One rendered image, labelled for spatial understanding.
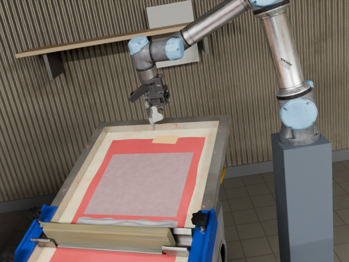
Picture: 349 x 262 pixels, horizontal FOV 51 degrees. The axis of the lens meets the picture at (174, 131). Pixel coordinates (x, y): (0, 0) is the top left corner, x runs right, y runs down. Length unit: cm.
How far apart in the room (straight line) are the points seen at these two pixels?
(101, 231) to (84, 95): 254
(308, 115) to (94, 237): 77
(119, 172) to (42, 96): 232
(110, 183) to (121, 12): 222
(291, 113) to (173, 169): 45
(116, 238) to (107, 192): 30
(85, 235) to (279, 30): 86
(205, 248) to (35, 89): 287
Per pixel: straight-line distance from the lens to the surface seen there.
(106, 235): 112
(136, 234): 107
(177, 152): 142
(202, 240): 107
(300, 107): 127
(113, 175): 143
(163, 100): 143
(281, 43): 125
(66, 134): 372
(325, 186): 155
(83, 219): 132
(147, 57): 135
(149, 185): 133
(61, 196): 141
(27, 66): 364
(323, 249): 171
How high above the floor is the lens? 179
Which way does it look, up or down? 20 degrees down
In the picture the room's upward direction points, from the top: 10 degrees counter-clockwise
